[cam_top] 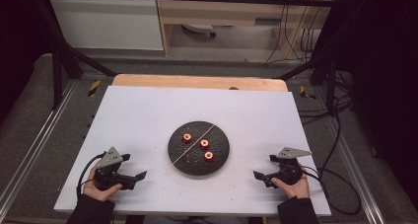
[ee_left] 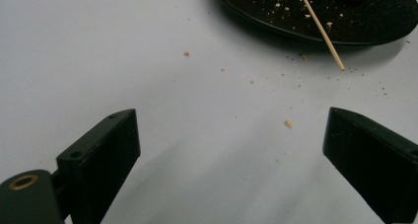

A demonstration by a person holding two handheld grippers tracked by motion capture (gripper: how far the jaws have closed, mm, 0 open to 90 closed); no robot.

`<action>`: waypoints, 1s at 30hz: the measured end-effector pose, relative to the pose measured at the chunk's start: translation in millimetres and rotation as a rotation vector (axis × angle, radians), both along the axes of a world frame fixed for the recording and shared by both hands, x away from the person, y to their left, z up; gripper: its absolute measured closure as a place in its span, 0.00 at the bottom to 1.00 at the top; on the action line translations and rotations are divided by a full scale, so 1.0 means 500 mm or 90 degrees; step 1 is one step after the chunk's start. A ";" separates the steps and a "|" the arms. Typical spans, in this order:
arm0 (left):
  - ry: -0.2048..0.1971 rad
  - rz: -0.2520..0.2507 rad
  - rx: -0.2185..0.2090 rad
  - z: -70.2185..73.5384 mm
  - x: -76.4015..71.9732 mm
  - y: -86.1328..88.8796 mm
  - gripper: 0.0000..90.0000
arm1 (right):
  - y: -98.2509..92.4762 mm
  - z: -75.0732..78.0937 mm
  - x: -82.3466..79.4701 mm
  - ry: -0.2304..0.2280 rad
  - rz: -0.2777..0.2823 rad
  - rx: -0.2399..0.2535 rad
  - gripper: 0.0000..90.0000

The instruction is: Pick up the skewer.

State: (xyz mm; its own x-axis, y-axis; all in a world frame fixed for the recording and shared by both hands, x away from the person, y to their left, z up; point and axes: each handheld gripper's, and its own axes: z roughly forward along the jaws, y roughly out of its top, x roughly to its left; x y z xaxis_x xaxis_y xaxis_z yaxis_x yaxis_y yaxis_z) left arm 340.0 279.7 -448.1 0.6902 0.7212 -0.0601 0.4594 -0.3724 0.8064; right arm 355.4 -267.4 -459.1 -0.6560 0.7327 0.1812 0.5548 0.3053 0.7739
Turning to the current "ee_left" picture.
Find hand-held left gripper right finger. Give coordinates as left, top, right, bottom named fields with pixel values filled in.
left=321, top=107, right=418, bottom=224

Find wooden skewer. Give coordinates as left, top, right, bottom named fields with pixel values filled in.
left=296, top=0, right=346, bottom=72

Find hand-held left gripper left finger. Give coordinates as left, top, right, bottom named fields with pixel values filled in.
left=55, top=108, right=142, bottom=224

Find black textured plate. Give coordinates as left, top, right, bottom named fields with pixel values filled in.
left=209, top=0, right=418, bottom=47

